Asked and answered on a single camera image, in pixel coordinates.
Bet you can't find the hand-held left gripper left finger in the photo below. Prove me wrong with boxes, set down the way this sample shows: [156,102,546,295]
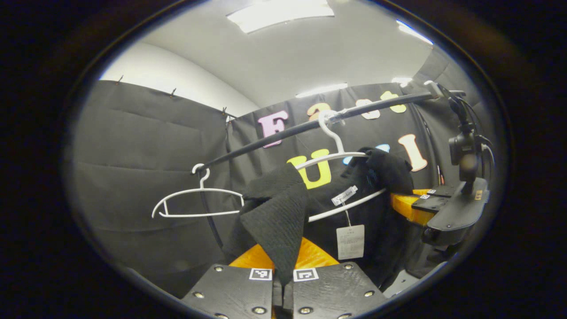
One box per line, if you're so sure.
[181,243,277,319]

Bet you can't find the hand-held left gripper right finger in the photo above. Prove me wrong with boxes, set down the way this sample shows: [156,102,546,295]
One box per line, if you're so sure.
[283,237,389,319]

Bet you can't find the black knit jacket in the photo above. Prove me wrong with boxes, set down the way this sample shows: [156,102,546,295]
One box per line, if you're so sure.
[221,147,426,288]

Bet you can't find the white plastic hanger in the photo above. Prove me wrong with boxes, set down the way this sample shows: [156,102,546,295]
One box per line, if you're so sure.
[295,110,387,223]
[151,163,245,219]

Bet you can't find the black metal clothes rack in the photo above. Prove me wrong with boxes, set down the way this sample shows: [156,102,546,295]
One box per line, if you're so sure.
[191,91,443,249]

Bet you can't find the white paper hang tag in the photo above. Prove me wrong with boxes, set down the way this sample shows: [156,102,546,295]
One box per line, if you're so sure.
[336,225,365,261]

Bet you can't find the black backdrop cloth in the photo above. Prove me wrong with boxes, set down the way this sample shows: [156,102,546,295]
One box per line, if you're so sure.
[73,44,492,297]

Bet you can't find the large ceiling light panel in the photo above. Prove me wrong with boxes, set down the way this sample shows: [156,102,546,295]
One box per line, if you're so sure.
[226,0,335,34]

